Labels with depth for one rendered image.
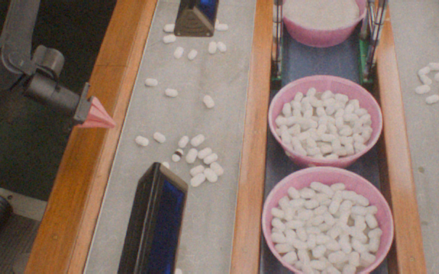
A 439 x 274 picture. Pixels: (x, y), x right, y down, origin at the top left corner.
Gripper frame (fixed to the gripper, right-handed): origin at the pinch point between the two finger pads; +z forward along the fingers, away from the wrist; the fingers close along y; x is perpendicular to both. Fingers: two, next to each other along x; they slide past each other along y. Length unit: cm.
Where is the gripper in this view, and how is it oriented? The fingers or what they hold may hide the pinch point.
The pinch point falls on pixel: (111, 124)
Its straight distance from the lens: 120.6
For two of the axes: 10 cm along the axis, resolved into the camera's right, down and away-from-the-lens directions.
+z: 8.0, 4.3, 4.3
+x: -6.0, 4.4, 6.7
